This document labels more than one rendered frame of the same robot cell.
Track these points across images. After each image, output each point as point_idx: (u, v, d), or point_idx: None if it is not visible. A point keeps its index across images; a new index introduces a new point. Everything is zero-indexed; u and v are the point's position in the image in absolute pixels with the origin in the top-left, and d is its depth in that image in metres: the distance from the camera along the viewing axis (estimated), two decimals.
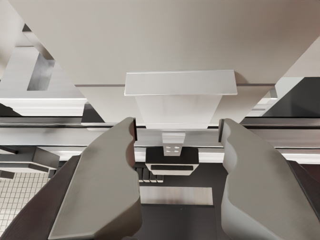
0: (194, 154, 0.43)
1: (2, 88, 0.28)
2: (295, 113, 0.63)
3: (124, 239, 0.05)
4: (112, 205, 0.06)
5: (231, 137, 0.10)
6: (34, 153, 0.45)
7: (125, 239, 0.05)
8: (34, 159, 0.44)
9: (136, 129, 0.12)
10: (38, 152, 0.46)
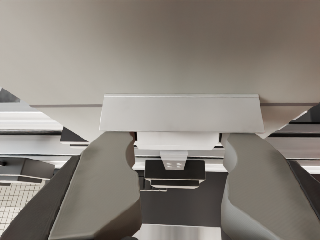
0: (200, 167, 0.38)
1: None
2: (314, 116, 0.56)
3: (124, 239, 0.05)
4: (112, 205, 0.06)
5: (231, 137, 0.10)
6: (23, 165, 0.41)
7: (125, 239, 0.05)
8: (23, 171, 0.41)
9: None
10: (28, 163, 0.42)
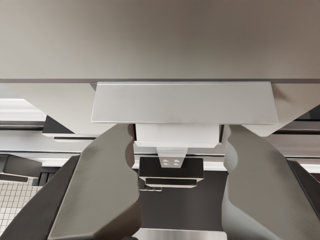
0: (198, 165, 0.35)
1: None
2: (313, 115, 0.55)
3: (124, 239, 0.05)
4: (111, 205, 0.06)
5: (231, 137, 0.10)
6: (6, 162, 0.37)
7: (125, 239, 0.05)
8: (6, 169, 0.37)
9: (135, 129, 0.12)
10: (11, 160, 0.38)
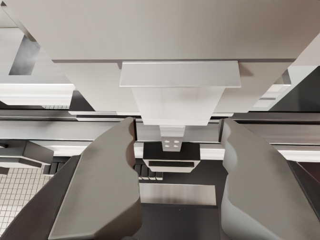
0: (195, 149, 0.40)
1: None
2: (302, 109, 0.60)
3: (124, 239, 0.05)
4: (112, 205, 0.06)
5: (231, 137, 0.10)
6: (25, 147, 0.42)
7: (125, 239, 0.05)
8: (25, 153, 0.42)
9: (136, 129, 0.12)
10: (29, 145, 0.43)
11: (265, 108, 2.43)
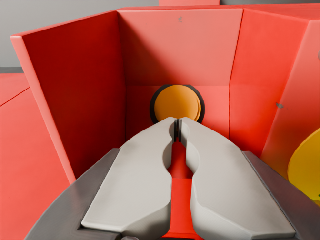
0: None
1: None
2: None
3: (124, 239, 0.05)
4: (142, 203, 0.06)
5: (190, 136, 0.10)
6: None
7: (125, 239, 0.05)
8: None
9: (176, 130, 0.12)
10: None
11: None
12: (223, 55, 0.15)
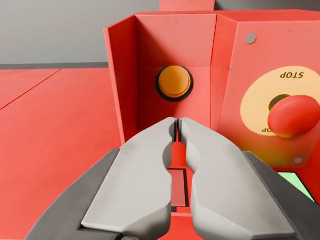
0: None
1: None
2: None
3: (124, 239, 0.05)
4: (142, 203, 0.06)
5: (190, 136, 0.10)
6: None
7: (125, 239, 0.05)
8: None
9: (176, 130, 0.12)
10: None
11: None
12: (205, 45, 0.23)
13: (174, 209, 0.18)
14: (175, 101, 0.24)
